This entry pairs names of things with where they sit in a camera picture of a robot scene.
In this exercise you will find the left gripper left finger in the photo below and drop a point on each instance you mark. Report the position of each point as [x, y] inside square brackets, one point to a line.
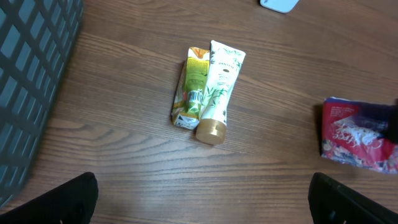
[72, 202]

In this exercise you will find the green yellow sachet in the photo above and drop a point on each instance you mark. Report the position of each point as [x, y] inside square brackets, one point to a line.
[190, 89]

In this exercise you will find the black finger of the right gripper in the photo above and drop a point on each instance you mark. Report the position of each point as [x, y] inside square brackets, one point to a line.
[390, 113]

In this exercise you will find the grey plastic basket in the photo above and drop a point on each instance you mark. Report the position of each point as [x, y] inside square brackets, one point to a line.
[38, 38]

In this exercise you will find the white barcode scanner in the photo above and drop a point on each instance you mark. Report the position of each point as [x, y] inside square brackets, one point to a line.
[281, 6]

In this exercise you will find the red purple pad package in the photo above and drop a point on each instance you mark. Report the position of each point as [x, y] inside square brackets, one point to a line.
[352, 134]

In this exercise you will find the white shampoo tube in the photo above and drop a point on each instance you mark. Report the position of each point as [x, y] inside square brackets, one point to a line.
[225, 65]

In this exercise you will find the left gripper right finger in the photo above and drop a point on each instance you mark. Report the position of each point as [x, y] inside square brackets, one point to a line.
[331, 202]

